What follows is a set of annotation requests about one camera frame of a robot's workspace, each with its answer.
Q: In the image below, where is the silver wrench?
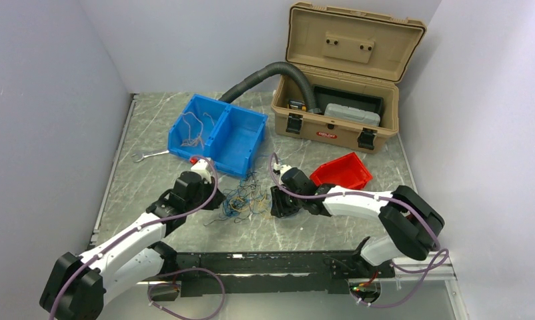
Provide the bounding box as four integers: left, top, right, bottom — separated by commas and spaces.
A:
131, 149, 169, 163

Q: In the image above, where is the tan tool case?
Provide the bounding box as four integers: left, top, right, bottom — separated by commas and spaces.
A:
271, 2, 427, 153

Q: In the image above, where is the grey plastic organiser box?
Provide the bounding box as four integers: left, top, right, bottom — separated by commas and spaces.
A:
324, 103, 381, 126

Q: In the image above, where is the yellow black device in case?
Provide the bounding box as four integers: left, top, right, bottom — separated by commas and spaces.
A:
288, 99, 307, 111

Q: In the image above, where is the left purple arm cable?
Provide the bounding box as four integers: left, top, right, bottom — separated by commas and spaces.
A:
48, 154, 226, 320

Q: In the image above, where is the grey corrugated hose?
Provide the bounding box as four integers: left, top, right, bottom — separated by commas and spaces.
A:
218, 61, 320, 115

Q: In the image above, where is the black cable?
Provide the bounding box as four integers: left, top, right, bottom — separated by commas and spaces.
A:
203, 169, 268, 228

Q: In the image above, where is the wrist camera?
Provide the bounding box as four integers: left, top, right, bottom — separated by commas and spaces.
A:
272, 163, 292, 177
189, 157, 213, 183

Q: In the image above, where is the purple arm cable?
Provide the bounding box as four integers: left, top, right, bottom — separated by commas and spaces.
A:
48, 154, 226, 320
268, 152, 450, 309

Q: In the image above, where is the blue double storage bin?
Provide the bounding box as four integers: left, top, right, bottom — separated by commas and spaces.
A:
167, 94, 268, 177

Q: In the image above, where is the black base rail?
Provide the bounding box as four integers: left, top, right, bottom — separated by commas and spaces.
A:
154, 250, 395, 297

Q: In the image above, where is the red storage bin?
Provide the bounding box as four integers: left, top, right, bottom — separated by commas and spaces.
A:
310, 152, 373, 190

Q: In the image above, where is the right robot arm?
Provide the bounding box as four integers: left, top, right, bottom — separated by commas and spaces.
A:
270, 163, 445, 277

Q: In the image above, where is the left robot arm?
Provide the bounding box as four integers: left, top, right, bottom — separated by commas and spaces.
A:
39, 167, 224, 319

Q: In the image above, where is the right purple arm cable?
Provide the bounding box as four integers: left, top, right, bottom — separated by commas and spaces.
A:
268, 152, 450, 309

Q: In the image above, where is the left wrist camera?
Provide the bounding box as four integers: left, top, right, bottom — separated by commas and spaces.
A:
189, 157, 213, 183

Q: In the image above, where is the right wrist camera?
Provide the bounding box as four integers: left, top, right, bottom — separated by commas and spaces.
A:
272, 163, 292, 177

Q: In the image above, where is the black tray in case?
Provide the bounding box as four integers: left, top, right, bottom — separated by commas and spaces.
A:
313, 85, 385, 116

